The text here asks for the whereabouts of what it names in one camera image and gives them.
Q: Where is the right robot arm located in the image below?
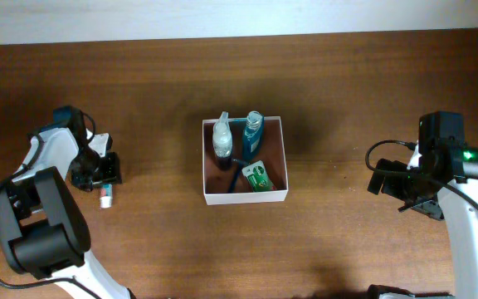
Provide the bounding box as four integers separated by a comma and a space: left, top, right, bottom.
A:
367, 111, 478, 298

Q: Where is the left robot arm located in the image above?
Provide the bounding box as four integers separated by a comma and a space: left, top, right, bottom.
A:
0, 105, 134, 298

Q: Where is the teal toothpaste tube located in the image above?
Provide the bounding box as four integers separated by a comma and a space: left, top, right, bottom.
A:
100, 184, 113, 209

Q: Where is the blue disposable razor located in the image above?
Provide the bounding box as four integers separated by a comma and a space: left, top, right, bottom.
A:
227, 158, 250, 194

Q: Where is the green Dettol soap pack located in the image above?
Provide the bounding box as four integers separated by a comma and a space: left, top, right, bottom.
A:
241, 160, 276, 192

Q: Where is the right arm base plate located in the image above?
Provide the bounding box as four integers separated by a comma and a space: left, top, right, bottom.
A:
365, 285, 456, 299

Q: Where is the white cardboard box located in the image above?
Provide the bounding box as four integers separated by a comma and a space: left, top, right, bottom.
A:
202, 116, 289, 205

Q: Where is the blue mouthwash bottle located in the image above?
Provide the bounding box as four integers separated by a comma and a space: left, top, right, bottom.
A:
241, 111, 264, 161

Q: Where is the clear spray bottle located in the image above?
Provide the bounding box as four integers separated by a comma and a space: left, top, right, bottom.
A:
212, 111, 233, 171

